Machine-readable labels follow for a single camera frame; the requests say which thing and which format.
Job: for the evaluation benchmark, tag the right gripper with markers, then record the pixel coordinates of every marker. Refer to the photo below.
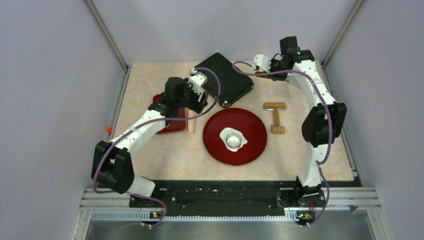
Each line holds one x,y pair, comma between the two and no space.
273,76

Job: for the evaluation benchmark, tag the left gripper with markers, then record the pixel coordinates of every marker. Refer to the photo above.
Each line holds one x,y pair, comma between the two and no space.
197,106

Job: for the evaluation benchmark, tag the wooden double-ended roller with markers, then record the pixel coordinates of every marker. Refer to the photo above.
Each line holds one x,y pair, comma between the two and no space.
275,107

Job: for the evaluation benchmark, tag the white dough ball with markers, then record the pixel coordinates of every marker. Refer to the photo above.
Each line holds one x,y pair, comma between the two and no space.
229,130

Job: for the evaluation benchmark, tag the clear glass cup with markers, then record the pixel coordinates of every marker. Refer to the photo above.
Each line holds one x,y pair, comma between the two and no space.
233,141

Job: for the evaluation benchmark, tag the round red tray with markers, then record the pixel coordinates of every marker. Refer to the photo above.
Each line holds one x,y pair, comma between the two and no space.
242,120

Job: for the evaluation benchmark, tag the metal scraper wooden handle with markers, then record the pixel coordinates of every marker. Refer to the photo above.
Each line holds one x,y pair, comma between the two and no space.
288,78

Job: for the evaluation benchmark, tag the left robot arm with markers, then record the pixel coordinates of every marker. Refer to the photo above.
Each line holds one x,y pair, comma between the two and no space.
112,162

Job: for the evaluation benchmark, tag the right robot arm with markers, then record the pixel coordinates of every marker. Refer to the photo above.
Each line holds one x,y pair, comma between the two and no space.
325,119

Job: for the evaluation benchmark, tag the red rectangular tray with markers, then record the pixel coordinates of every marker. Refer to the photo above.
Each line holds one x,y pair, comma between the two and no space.
175,126

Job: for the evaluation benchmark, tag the pink plastic cylinder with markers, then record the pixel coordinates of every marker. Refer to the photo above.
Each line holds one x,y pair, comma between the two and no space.
191,123

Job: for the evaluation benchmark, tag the black case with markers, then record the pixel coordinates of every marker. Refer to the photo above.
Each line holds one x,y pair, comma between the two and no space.
233,85

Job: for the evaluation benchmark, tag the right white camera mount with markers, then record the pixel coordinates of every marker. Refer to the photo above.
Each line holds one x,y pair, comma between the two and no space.
261,61

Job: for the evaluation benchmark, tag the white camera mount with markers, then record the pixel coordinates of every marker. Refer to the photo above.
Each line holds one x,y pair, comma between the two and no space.
197,81
261,61

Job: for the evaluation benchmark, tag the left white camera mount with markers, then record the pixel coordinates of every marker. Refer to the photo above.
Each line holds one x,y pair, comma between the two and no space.
197,81

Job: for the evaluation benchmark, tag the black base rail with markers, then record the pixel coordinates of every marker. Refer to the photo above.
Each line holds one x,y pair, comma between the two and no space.
231,198

